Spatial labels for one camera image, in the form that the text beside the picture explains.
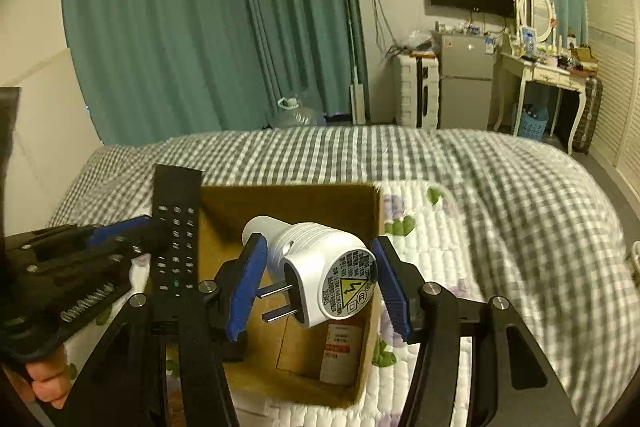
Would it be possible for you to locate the white dressing table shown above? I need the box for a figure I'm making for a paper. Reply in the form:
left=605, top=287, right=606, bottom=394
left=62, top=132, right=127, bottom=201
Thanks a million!
left=492, top=41, right=599, bottom=156

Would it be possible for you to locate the person's left hand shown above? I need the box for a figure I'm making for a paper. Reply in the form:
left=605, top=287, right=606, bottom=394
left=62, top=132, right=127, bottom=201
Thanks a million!
left=24, top=346, right=69, bottom=410

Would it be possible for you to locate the cardboard box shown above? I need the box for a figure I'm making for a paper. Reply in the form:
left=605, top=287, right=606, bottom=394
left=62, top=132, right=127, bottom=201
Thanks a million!
left=144, top=182, right=387, bottom=411

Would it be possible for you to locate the small silver fridge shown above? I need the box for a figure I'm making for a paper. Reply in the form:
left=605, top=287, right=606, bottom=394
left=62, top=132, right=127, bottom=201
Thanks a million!
left=437, top=31, right=497, bottom=132

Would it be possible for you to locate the clear water jug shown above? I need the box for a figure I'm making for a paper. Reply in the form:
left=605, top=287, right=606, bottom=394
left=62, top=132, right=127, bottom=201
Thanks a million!
left=270, top=94, right=327, bottom=128

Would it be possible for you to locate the black wall cable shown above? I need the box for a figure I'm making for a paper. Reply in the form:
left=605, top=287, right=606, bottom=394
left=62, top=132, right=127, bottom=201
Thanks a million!
left=372, top=0, right=402, bottom=60

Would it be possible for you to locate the white oval vanity mirror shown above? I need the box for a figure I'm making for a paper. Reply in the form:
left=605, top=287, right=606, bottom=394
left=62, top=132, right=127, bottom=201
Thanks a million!
left=517, top=0, right=559, bottom=46

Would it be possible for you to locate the blue plastic basket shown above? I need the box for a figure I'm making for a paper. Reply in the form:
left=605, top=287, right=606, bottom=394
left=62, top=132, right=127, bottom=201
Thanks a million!
left=512, top=103, right=550, bottom=143

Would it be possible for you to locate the white louvered wardrobe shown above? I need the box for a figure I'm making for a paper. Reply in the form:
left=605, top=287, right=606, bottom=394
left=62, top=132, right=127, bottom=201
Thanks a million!
left=579, top=0, right=640, bottom=190

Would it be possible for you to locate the dark ribbed suitcase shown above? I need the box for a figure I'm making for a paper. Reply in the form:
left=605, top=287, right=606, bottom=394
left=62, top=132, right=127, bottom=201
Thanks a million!
left=572, top=77, right=604, bottom=154

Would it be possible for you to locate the black remote control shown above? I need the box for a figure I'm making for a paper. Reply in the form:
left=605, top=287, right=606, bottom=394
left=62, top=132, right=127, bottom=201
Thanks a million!
left=144, top=164, right=204, bottom=327

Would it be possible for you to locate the white floral quilted mat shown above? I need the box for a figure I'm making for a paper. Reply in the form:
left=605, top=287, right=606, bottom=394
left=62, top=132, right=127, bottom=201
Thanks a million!
left=64, top=179, right=475, bottom=427

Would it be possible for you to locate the white plug adapter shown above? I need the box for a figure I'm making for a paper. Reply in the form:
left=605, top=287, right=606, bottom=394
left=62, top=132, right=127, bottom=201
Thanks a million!
left=241, top=215, right=377, bottom=331

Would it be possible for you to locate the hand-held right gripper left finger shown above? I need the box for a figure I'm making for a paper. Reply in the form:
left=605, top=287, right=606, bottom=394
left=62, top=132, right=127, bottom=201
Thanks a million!
left=47, top=232, right=268, bottom=427

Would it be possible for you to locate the grey checked blanket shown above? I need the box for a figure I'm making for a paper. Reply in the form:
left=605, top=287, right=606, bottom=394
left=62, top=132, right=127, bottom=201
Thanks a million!
left=47, top=124, right=629, bottom=427

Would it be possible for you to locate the clear plastic bag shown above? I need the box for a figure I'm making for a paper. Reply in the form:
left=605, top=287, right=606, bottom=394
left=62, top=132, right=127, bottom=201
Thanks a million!
left=400, top=29, right=437, bottom=54

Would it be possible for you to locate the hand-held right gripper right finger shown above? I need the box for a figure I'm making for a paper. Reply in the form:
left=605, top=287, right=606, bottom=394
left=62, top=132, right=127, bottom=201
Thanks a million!
left=371, top=234, right=581, bottom=427

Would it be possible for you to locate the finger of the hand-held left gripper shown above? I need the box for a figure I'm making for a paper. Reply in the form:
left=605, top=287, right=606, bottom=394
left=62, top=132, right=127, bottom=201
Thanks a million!
left=5, top=214, right=168, bottom=258
left=20, top=239, right=156, bottom=293

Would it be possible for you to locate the wide green curtain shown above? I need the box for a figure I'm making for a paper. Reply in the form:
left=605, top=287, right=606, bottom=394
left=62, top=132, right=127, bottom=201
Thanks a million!
left=234, top=0, right=372, bottom=124
left=60, top=0, right=283, bottom=146

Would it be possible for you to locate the white bottle with red label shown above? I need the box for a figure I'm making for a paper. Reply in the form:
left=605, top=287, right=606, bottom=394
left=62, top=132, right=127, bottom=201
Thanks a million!
left=319, top=319, right=369, bottom=387

